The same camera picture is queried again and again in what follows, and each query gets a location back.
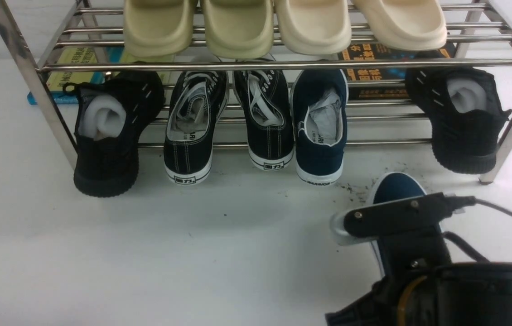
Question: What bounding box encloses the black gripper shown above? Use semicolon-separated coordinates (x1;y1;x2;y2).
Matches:
326;226;451;326

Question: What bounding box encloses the navy slip-on shoe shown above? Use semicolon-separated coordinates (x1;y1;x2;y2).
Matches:
289;69;349;186
367;172;443;278

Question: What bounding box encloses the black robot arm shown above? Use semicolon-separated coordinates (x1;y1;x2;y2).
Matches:
326;227;512;326

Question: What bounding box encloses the stainless steel shoe rack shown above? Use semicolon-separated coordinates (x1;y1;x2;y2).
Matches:
0;0;512;184

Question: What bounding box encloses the black knit sneaker right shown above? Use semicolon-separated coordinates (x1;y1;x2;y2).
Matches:
405;67;511;175

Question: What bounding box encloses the black knit sneaker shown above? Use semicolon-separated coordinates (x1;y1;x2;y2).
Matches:
405;67;511;175
63;71;165;198

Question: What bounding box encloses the black canvas sneaker right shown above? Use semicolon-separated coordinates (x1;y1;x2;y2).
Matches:
232;70;294;171

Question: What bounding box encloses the black canvas sneaker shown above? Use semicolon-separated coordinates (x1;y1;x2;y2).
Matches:
232;70;294;171
163;72;229;185

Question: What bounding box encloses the black orange book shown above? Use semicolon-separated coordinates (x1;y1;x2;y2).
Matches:
337;42;455;101

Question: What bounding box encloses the black canvas sneaker left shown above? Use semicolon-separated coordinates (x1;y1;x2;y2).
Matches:
163;72;229;185

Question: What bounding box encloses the cream slipper right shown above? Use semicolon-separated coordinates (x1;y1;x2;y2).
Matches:
352;0;448;52

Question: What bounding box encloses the cream slipper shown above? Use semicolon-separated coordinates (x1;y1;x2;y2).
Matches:
273;0;352;55
352;0;448;52

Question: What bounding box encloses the cream slipper left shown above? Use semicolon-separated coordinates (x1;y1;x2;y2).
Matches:
273;0;352;55

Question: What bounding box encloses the olive green slipper right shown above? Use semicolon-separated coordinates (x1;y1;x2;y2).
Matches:
200;0;274;60

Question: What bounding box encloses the olive green slipper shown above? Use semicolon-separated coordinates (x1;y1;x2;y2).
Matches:
200;0;274;60
123;0;198;58

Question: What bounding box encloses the black knit sneaker left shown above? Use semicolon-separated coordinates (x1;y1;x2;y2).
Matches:
63;71;165;198

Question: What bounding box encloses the olive green slipper left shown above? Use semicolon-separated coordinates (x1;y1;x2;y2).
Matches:
123;0;198;58

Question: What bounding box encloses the yellow green book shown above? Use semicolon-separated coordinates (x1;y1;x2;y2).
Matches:
47;47;174;105

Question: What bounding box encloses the black camera cable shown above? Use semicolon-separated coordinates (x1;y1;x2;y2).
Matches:
442;197;512;263

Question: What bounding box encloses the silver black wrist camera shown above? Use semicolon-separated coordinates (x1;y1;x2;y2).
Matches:
330;192;476;246

